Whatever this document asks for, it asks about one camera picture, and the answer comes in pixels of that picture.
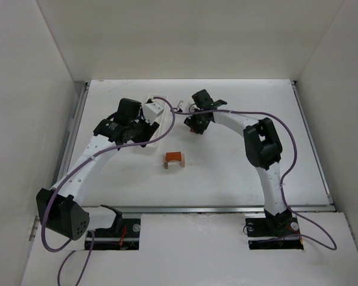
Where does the white plastic tray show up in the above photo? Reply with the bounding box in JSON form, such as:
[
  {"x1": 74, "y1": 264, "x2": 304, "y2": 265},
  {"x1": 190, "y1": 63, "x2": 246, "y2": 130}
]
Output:
[{"x1": 131, "y1": 95, "x2": 168, "y2": 148}]

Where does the long light wood block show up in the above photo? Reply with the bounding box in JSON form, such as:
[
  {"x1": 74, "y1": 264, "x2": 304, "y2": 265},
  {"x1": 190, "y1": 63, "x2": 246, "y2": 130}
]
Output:
[{"x1": 163, "y1": 154, "x2": 185, "y2": 163}]

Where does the orange arch wood block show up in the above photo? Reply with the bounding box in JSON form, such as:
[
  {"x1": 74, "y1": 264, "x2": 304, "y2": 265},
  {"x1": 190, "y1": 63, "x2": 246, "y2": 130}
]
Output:
[{"x1": 165, "y1": 152, "x2": 182, "y2": 163}]

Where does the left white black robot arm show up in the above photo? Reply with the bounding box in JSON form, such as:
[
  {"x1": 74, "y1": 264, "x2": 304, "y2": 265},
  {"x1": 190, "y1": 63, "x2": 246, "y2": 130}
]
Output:
[{"x1": 36, "y1": 98, "x2": 164, "y2": 241}]

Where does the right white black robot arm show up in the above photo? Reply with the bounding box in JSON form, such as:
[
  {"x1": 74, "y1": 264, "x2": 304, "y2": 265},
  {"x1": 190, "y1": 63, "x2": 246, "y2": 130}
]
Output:
[{"x1": 184, "y1": 89, "x2": 292, "y2": 236}]

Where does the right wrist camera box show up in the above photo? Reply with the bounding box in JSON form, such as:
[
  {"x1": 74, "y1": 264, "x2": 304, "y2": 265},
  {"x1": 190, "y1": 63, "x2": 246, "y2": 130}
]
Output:
[{"x1": 177, "y1": 100, "x2": 196, "y2": 113}]

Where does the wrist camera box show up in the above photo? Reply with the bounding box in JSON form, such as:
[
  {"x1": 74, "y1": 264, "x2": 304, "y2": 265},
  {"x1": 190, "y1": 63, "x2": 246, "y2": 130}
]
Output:
[
  {"x1": 177, "y1": 100, "x2": 196, "y2": 113},
  {"x1": 142, "y1": 101, "x2": 164, "y2": 124}
]

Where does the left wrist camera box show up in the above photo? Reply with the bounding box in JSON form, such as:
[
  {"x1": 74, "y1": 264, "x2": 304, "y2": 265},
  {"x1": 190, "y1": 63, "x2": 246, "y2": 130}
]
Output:
[{"x1": 142, "y1": 101, "x2": 164, "y2": 124}]

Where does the left aluminium rail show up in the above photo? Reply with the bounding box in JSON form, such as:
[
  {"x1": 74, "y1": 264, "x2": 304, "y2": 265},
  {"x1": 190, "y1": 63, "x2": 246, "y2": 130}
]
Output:
[{"x1": 51, "y1": 81, "x2": 90, "y2": 186}]

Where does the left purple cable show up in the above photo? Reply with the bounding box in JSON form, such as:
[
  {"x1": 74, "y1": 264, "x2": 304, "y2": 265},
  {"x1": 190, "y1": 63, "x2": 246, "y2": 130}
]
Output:
[{"x1": 40, "y1": 95, "x2": 176, "y2": 286}]

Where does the purple cable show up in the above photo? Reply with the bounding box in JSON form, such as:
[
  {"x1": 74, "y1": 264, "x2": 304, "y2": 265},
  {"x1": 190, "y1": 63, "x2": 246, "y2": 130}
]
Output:
[
  {"x1": 168, "y1": 100, "x2": 338, "y2": 250},
  {"x1": 40, "y1": 95, "x2": 176, "y2": 286}
]

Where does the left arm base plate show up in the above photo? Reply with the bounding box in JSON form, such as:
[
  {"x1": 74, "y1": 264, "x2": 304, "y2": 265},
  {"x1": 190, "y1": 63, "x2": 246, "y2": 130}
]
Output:
[{"x1": 92, "y1": 214, "x2": 141, "y2": 251}]

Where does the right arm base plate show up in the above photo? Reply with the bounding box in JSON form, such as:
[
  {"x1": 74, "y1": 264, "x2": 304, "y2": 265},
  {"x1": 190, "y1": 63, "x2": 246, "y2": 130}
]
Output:
[{"x1": 243, "y1": 216, "x2": 304, "y2": 250}]

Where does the front aluminium rail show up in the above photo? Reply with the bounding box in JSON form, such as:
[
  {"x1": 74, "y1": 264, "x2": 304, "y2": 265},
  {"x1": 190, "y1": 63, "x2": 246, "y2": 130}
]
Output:
[{"x1": 49, "y1": 204, "x2": 337, "y2": 215}]

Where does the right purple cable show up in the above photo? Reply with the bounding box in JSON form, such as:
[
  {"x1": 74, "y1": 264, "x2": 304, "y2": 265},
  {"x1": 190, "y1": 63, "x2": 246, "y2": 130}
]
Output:
[{"x1": 168, "y1": 100, "x2": 338, "y2": 250}]

